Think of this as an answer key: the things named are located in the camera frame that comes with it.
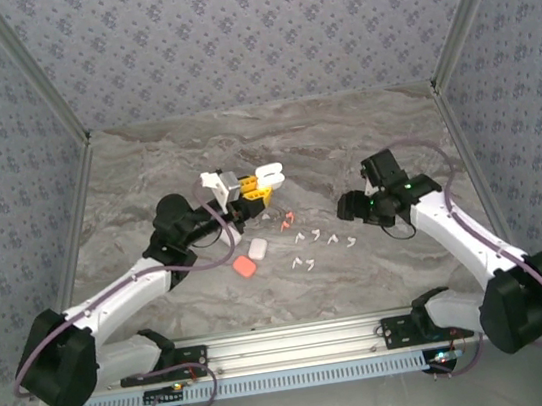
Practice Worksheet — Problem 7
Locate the coral earbud charging case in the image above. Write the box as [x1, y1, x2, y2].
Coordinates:
[230, 254, 260, 282]

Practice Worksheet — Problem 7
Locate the aluminium table edge bar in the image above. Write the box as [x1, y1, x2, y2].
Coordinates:
[24, 134, 119, 326]
[430, 75, 516, 259]

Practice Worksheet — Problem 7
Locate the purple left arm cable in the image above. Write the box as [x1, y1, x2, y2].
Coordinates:
[0, 174, 256, 402]

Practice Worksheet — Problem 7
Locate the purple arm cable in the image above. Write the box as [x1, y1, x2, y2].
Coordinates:
[383, 120, 542, 371]
[0, 174, 256, 402]

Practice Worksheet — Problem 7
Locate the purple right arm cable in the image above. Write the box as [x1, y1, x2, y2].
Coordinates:
[383, 120, 542, 371]

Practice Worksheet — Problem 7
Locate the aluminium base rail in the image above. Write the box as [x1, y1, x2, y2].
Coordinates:
[102, 298, 478, 394]

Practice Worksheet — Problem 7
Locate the black bracket with circuit board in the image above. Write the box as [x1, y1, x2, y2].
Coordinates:
[419, 346, 461, 377]
[142, 384, 187, 406]

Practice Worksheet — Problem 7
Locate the short looped purple cable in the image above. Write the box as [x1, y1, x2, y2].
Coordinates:
[423, 329, 488, 382]
[131, 357, 223, 406]

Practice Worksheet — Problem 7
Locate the white slotted cable duct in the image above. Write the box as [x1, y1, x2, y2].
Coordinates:
[50, 348, 430, 406]

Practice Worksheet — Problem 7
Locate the aluminium frame corner post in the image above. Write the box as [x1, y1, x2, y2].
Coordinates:
[0, 0, 93, 154]
[418, 0, 535, 91]

